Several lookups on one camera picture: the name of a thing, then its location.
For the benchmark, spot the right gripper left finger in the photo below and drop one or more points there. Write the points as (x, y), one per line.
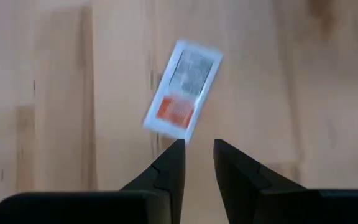
(166, 186)

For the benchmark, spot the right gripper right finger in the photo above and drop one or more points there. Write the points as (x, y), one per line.
(244, 193)

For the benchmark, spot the orange and silver ointment packet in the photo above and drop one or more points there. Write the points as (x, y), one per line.
(182, 93)

